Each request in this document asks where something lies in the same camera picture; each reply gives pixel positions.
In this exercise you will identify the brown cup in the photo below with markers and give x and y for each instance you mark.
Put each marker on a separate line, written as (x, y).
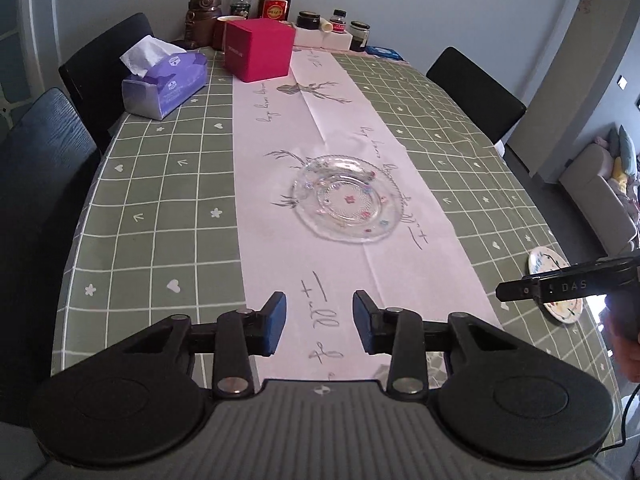
(219, 32)

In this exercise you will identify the white printed table runner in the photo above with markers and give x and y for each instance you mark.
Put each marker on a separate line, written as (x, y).
(280, 250)

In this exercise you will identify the white painted plate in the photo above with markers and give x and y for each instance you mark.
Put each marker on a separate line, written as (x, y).
(547, 260)

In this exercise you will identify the brown figurine jar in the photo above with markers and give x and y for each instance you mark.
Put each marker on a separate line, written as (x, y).
(202, 17)

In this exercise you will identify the blue flat packet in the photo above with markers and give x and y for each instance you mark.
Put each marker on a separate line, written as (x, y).
(382, 52)

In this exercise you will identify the beige sofa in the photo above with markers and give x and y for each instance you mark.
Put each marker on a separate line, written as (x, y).
(595, 195)

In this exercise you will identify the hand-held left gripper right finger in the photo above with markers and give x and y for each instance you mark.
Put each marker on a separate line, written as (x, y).
(370, 325)

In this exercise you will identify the small cream tube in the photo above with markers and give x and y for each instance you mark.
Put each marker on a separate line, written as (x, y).
(326, 25)

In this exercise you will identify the yellow cushion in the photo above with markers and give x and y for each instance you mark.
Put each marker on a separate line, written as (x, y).
(620, 170)

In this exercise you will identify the plain cream door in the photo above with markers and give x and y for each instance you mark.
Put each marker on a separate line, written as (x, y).
(575, 75)

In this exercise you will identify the teal cushion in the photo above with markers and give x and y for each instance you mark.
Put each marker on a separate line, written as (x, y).
(627, 150)

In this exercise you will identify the dark lidded jar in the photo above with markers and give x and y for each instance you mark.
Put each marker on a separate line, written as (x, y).
(309, 20)

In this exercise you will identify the green checked tablecloth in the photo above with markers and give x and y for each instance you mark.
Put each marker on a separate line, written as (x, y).
(165, 210)

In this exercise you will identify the small ink bottle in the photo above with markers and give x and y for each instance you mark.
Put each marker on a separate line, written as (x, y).
(339, 22)

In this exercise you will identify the pink box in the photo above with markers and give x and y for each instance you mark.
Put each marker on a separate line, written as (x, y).
(260, 50)

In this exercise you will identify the person's right hand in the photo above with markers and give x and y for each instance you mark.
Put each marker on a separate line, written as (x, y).
(627, 340)

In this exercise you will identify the clear glass plate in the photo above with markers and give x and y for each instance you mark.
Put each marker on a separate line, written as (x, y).
(350, 200)

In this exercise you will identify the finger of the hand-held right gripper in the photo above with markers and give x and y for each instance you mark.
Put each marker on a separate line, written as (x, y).
(517, 290)

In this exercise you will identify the glass jar dark contents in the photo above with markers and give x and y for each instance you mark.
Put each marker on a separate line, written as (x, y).
(359, 35)

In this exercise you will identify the white rectangular box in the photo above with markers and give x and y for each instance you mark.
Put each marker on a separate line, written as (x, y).
(315, 39)

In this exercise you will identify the purple tissue box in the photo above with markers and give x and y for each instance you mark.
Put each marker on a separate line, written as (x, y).
(170, 82)

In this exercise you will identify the black chair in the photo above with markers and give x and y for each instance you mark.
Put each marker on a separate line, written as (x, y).
(475, 92)
(95, 65)
(40, 210)

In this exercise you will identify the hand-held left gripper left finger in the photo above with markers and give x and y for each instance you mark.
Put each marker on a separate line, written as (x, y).
(277, 320)

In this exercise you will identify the wall light switch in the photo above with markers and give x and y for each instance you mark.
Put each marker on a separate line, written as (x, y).
(622, 83)

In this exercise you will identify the pink plush toy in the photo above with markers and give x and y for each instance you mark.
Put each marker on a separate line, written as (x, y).
(603, 142)

